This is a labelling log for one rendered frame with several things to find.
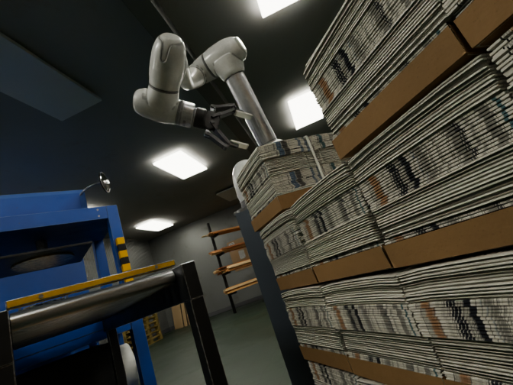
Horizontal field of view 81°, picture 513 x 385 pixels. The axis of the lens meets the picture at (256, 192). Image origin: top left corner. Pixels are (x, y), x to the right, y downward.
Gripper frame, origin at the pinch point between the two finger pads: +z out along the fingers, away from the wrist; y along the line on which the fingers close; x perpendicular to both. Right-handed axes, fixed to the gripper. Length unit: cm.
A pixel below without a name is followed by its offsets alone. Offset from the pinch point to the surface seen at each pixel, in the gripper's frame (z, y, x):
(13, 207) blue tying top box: -127, 13, -137
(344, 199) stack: 16, 40, 42
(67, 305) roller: -42, 68, -7
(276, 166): 8.6, 20.1, 14.2
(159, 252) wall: -67, -142, -1092
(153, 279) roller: -21, 57, -15
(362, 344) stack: 30, 68, 27
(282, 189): 11.5, 27.6, 13.8
